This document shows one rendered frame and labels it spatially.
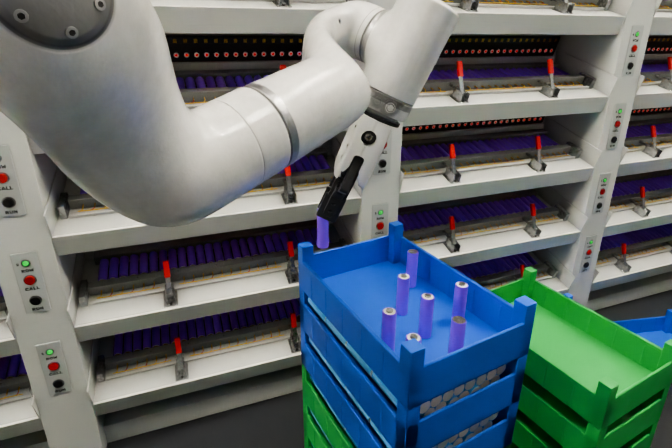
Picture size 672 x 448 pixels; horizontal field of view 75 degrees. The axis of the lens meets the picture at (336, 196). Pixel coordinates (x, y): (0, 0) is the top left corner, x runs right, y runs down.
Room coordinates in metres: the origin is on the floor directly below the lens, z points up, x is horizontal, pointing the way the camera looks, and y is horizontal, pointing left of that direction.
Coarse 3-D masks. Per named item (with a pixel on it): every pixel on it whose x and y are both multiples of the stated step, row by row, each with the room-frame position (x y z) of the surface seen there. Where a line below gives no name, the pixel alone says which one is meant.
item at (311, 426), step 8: (304, 400) 0.63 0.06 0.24; (304, 408) 0.63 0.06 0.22; (304, 416) 0.63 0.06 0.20; (312, 416) 0.63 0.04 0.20; (304, 424) 0.64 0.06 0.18; (312, 424) 0.60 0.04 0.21; (312, 432) 0.60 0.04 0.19; (320, 432) 0.58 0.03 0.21; (312, 440) 0.60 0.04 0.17; (320, 440) 0.57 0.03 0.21
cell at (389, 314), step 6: (384, 312) 0.47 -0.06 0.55; (390, 312) 0.47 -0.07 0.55; (396, 312) 0.47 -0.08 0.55; (384, 318) 0.47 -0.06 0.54; (390, 318) 0.46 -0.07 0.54; (384, 324) 0.47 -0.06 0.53; (390, 324) 0.46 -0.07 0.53; (384, 330) 0.47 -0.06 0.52; (390, 330) 0.46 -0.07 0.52; (384, 336) 0.47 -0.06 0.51; (390, 336) 0.46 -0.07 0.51; (390, 342) 0.46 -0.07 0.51
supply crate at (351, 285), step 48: (384, 240) 0.72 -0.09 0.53; (336, 288) 0.63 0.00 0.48; (384, 288) 0.63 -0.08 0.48; (432, 288) 0.63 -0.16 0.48; (480, 288) 0.55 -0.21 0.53; (432, 336) 0.50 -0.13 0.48; (480, 336) 0.50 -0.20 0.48; (528, 336) 0.47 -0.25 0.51; (384, 384) 0.42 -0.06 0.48; (432, 384) 0.39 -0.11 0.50
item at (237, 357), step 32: (192, 320) 0.91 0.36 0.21; (224, 320) 0.92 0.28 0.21; (256, 320) 0.93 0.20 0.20; (288, 320) 0.93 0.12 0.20; (96, 352) 0.81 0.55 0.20; (128, 352) 0.82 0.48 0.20; (160, 352) 0.82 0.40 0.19; (192, 352) 0.85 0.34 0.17; (224, 352) 0.85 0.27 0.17; (256, 352) 0.86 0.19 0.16; (288, 352) 0.87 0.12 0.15; (96, 384) 0.75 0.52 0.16; (128, 384) 0.76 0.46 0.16; (160, 384) 0.76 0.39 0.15; (192, 384) 0.78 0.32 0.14
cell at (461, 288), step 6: (456, 282) 0.54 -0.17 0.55; (462, 282) 0.54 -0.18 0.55; (456, 288) 0.53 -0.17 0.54; (462, 288) 0.53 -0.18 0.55; (456, 294) 0.53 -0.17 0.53; (462, 294) 0.53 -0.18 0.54; (456, 300) 0.53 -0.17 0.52; (462, 300) 0.53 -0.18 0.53; (456, 306) 0.53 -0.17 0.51; (462, 306) 0.53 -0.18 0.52; (456, 312) 0.53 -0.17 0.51; (462, 312) 0.53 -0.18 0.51
